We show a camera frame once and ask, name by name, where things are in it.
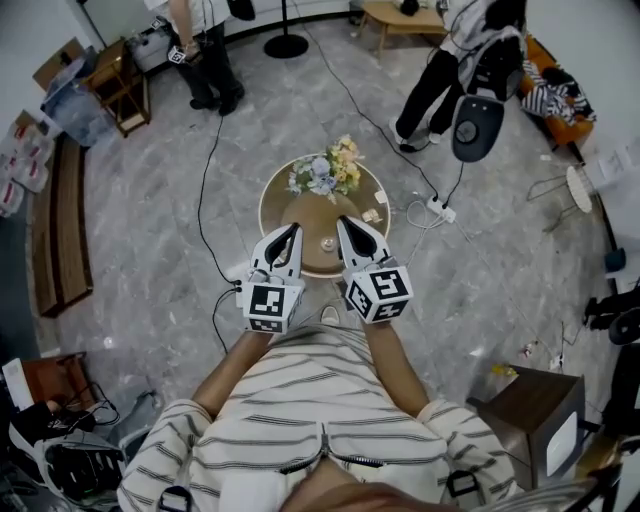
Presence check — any person's left forearm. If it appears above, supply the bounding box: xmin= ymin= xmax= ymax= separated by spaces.
xmin=191 ymin=327 xmax=276 ymax=422

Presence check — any black power cable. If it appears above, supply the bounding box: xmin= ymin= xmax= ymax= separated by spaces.
xmin=211 ymin=287 xmax=242 ymax=355
xmin=441 ymin=159 xmax=467 ymax=209
xmin=289 ymin=0 xmax=442 ymax=204
xmin=196 ymin=112 xmax=240 ymax=287

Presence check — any light wooden low table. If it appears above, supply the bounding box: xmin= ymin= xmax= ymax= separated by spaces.
xmin=356 ymin=0 xmax=449 ymax=59

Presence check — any pile of white red-label packets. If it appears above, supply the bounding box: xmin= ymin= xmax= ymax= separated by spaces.
xmin=0 ymin=112 xmax=57 ymax=217

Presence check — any black oval backpack device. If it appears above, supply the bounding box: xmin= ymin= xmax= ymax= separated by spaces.
xmin=451 ymin=94 xmax=506 ymax=164

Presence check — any person's striped shirt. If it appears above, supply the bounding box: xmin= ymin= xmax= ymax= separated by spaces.
xmin=117 ymin=323 xmax=519 ymax=512

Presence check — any brown cardboard box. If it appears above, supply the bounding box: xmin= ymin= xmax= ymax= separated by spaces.
xmin=31 ymin=37 xmax=87 ymax=92

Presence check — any white power strip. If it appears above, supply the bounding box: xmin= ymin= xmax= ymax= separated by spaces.
xmin=425 ymin=195 xmax=458 ymax=225

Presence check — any dark wooden cabinet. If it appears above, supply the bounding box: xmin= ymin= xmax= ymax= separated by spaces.
xmin=466 ymin=364 xmax=589 ymax=492

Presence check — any striped cloth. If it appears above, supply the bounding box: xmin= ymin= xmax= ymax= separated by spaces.
xmin=521 ymin=67 xmax=597 ymax=122

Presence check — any dark blue cup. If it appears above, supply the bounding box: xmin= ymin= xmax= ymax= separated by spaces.
xmin=603 ymin=247 xmax=628 ymax=274

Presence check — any white round wire-leg side table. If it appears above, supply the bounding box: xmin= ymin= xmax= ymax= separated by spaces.
xmin=526 ymin=163 xmax=597 ymax=234

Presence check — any white curved counter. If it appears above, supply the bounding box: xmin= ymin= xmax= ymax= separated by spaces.
xmin=584 ymin=134 xmax=640 ymax=294

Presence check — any black floor stand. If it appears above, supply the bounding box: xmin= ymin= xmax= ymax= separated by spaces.
xmin=262 ymin=0 xmax=310 ymax=60

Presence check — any white rounded box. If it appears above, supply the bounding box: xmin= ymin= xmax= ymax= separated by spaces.
xmin=544 ymin=411 xmax=582 ymax=479

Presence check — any orange sofa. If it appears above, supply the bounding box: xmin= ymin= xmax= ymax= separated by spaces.
xmin=519 ymin=34 xmax=597 ymax=152

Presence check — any wooden rack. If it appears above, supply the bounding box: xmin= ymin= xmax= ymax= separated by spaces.
xmin=81 ymin=39 xmax=153 ymax=139

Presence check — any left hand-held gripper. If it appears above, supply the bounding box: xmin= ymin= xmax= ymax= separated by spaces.
xmin=241 ymin=222 xmax=307 ymax=336

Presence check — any dark wooden bench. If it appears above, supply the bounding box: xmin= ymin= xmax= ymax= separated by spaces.
xmin=30 ymin=134 xmax=95 ymax=319

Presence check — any white cable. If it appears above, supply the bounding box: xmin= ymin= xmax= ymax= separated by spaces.
xmin=403 ymin=199 xmax=474 ymax=269

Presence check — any round glass-top table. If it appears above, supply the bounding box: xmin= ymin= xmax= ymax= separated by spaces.
xmin=257 ymin=154 xmax=393 ymax=280

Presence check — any grey harness strap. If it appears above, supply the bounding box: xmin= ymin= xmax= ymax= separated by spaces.
xmin=443 ymin=467 xmax=484 ymax=507
xmin=156 ymin=482 xmax=194 ymax=512

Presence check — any black wheeled chair base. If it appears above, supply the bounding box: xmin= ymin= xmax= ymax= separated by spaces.
xmin=582 ymin=289 xmax=640 ymax=347

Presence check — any pastel flower bouquet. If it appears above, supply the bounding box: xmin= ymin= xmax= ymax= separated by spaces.
xmin=285 ymin=133 xmax=367 ymax=204

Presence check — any clear plastic storage bin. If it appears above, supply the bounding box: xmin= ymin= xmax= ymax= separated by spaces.
xmin=41 ymin=49 xmax=117 ymax=147

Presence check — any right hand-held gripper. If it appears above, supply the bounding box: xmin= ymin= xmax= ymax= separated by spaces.
xmin=335 ymin=214 xmax=416 ymax=326

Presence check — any person's right forearm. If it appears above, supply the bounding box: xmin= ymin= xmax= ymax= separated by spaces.
xmin=360 ymin=319 xmax=433 ymax=419

